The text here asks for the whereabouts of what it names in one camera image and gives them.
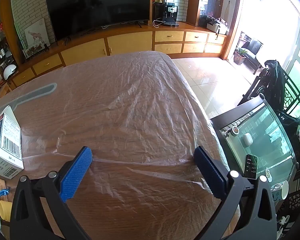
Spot black flat television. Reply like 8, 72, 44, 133
45, 0, 152, 42

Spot low wooden cabinet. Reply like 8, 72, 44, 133
0, 21, 228, 93

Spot black bag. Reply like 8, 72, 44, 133
277, 112, 300, 141

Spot black clothes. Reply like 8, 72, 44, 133
259, 60, 287, 112

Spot white and blue carton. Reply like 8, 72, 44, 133
0, 105, 24, 180

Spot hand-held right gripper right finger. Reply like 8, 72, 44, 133
193, 146, 277, 240

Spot black coffee machine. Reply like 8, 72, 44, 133
154, 2, 180, 27

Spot black smartphone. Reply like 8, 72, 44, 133
244, 154, 258, 180

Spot potted plant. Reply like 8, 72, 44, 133
234, 47, 248, 66

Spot dark armchair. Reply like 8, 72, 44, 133
240, 31, 265, 75

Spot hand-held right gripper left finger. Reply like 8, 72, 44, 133
10, 146, 93, 240

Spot white mug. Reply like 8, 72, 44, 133
270, 180, 289, 202

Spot white helmet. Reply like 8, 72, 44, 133
3, 64, 17, 80

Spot grey flat handle-shaped piece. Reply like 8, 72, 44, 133
0, 82, 57, 114

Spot glass side table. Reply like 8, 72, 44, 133
211, 94, 300, 205

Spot yellow plastic cup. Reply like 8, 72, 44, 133
0, 200, 13, 222

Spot deer painting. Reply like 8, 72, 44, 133
23, 17, 50, 58

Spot white bin with clutter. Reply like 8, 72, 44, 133
206, 16, 230, 35

